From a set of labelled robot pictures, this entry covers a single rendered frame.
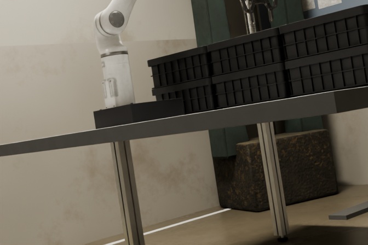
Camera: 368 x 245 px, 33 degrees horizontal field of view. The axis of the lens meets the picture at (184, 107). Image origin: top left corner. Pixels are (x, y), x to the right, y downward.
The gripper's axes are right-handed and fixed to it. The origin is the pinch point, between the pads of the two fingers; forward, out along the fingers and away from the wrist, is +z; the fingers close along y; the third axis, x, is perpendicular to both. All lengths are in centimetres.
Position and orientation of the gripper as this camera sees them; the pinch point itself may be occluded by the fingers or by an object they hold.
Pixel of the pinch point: (262, 18)
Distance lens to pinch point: 227.4
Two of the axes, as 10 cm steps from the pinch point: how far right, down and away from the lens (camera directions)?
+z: 1.5, 9.9, -0.2
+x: -0.4, 0.2, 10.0
